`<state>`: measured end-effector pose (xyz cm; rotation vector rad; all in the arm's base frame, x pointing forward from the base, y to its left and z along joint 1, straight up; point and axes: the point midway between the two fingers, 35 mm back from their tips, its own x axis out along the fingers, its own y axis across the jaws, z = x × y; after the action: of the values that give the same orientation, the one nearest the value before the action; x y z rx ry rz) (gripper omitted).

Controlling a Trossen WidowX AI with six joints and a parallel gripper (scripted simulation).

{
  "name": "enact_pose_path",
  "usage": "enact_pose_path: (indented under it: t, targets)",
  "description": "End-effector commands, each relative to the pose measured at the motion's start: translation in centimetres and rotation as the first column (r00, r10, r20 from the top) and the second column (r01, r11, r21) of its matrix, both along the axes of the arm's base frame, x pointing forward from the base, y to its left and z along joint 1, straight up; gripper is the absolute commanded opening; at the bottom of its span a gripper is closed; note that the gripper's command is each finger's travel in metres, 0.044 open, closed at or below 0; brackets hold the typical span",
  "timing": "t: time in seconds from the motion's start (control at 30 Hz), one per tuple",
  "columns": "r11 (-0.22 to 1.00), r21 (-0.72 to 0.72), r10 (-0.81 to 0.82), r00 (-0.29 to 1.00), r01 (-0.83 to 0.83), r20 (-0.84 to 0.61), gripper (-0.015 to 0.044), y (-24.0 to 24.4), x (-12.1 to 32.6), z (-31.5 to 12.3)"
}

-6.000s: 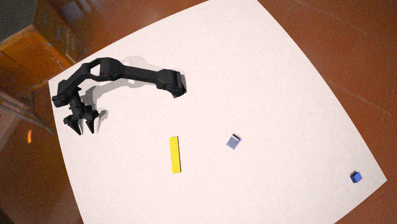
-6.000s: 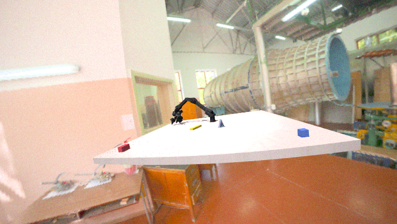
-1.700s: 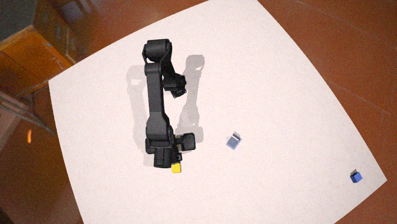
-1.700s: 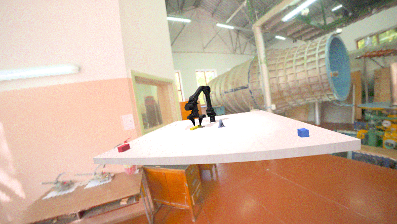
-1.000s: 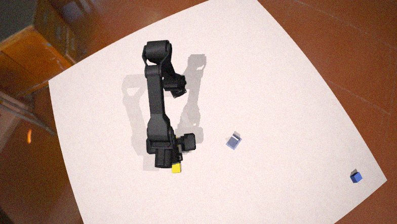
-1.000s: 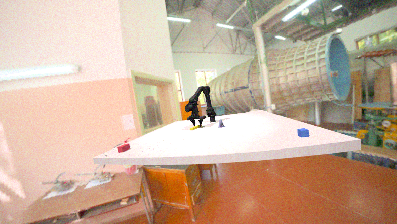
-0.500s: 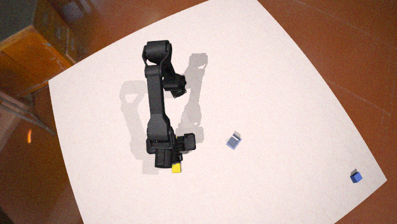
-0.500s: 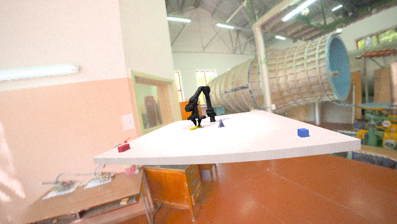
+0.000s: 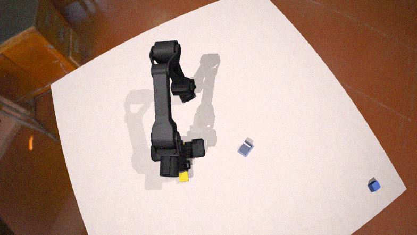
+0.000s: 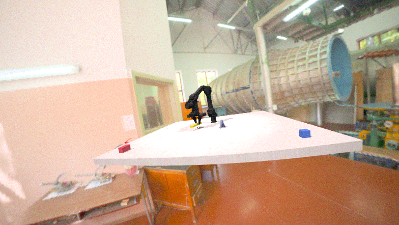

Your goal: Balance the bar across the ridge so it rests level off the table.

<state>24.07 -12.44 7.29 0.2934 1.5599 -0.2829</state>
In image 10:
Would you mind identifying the small blue block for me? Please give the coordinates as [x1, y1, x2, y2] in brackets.
[299, 129, 311, 138]

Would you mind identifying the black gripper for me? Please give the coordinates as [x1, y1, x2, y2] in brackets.
[191, 107, 206, 124]

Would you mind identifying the red rectangular block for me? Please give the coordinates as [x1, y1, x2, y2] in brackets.
[118, 144, 131, 153]

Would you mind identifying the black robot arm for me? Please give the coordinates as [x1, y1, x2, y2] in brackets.
[185, 85, 217, 123]

